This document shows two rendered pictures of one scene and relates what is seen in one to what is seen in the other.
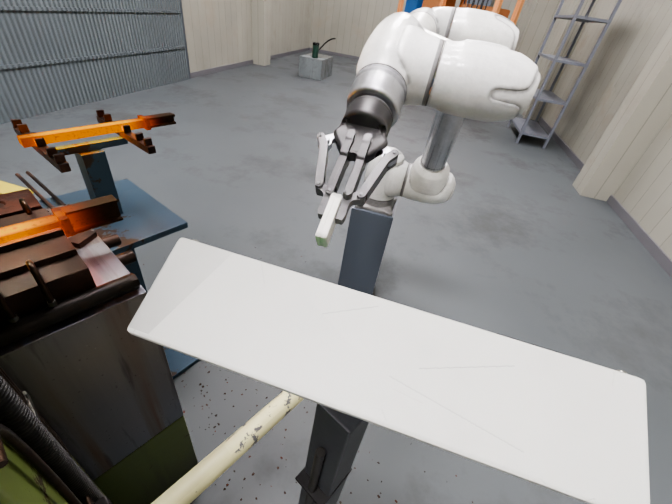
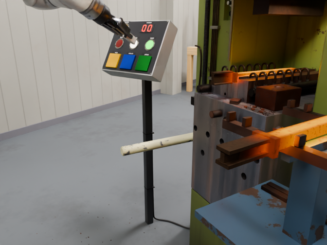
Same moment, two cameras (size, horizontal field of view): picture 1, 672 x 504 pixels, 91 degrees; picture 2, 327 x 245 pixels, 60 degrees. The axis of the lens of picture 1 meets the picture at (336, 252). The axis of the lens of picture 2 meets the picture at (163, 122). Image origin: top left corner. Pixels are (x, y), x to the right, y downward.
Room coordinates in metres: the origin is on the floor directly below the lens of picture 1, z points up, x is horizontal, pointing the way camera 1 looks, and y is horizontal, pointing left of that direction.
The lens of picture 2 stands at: (1.47, 0.69, 1.16)
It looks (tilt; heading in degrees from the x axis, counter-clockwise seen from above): 18 degrees down; 205
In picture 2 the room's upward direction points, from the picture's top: straight up
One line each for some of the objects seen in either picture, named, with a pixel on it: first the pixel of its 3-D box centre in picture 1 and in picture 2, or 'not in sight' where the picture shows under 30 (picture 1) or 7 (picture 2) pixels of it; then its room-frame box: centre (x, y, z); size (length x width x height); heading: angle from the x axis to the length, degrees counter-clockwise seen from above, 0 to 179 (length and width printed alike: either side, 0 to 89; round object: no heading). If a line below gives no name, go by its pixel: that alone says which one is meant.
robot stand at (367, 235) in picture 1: (364, 251); not in sight; (1.45, -0.16, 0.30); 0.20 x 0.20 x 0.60; 80
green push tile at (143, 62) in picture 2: not in sight; (143, 63); (0.30, 0.03, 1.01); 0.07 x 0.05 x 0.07; 79
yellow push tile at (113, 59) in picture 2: not in sight; (113, 61); (0.26, -0.16, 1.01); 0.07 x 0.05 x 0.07; 79
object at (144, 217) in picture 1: (110, 215); (300, 238); (0.86, 0.75, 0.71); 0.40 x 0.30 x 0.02; 57
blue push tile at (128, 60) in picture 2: not in sight; (128, 62); (0.28, -0.06, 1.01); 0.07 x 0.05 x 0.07; 79
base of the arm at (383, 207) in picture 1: (373, 197); not in sight; (1.45, -0.14, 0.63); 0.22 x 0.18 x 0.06; 80
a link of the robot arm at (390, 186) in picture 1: (385, 172); not in sight; (1.45, -0.17, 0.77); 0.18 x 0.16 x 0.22; 79
